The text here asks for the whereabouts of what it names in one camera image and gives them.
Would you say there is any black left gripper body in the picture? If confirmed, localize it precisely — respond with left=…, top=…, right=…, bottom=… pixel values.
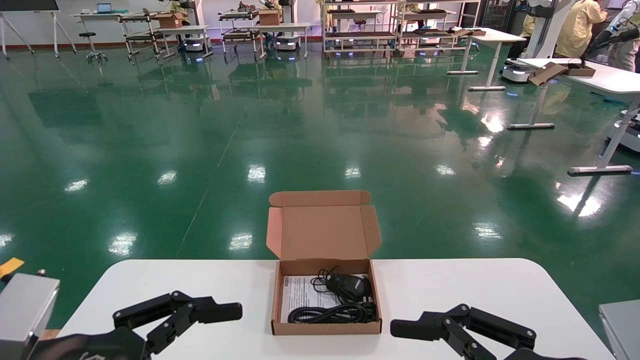
left=29, top=326, right=151, bottom=360

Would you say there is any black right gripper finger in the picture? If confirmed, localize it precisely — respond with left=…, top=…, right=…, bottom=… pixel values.
left=390, top=303, right=537, bottom=360

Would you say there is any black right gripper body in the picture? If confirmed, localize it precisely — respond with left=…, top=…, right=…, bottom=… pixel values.
left=504, top=347, right=588, bottom=360

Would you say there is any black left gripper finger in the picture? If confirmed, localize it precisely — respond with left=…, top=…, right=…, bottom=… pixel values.
left=112, top=291, right=244, bottom=357

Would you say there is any brown cardboard storage box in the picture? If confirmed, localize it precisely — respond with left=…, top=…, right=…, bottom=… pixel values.
left=266, top=190, right=383, bottom=336

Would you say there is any open flat cardboard box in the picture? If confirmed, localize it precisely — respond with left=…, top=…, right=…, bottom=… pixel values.
left=528, top=61, right=597, bottom=87

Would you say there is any white printed paper manual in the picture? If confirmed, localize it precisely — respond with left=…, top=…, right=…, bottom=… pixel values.
left=280, top=275, right=371, bottom=324

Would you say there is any white wheeled robot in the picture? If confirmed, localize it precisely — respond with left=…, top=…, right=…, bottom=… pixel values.
left=182, top=0, right=207, bottom=54
left=501, top=0, right=577, bottom=84
left=274, top=0, right=302, bottom=51
left=604, top=110, right=640, bottom=154

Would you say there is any metal shelf cart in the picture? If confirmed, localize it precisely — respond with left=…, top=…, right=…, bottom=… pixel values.
left=119, top=9, right=167, bottom=62
left=218, top=8, right=267, bottom=59

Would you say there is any white table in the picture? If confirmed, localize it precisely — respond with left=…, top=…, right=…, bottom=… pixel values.
left=446, top=27, right=527, bottom=92
left=157, top=25, right=214, bottom=59
left=507, top=57, right=640, bottom=176
left=252, top=22, right=312, bottom=59

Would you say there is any black stool with chrome base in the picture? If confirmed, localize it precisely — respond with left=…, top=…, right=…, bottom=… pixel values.
left=78, top=32, right=109, bottom=65

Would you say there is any tall metal shelf rack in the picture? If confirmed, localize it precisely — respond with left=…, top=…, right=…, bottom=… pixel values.
left=397, top=0, right=482, bottom=52
left=321, top=0, right=402, bottom=54

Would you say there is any person in yellow coat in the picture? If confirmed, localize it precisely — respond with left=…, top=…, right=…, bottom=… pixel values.
left=554, top=0, right=609, bottom=59
left=169, top=0, right=192, bottom=26
left=614, top=0, right=640, bottom=74

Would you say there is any long white desk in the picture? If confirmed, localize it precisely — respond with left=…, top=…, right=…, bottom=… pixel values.
left=71, top=12, right=132, bottom=25

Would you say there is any dark board on stand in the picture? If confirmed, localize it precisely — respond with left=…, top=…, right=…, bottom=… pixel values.
left=0, top=0, right=78, bottom=60

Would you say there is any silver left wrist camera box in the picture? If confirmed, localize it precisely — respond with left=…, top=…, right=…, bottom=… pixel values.
left=0, top=272, right=61, bottom=360

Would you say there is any thick black power cable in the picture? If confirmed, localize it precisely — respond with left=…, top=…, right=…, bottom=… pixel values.
left=287, top=300, right=377, bottom=324

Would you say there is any yellow cable tag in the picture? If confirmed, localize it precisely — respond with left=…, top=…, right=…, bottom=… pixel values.
left=0, top=257, right=25, bottom=280

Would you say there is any black robot gripper with cables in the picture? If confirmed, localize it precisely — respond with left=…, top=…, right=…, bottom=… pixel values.
left=582, top=20, right=640, bottom=57

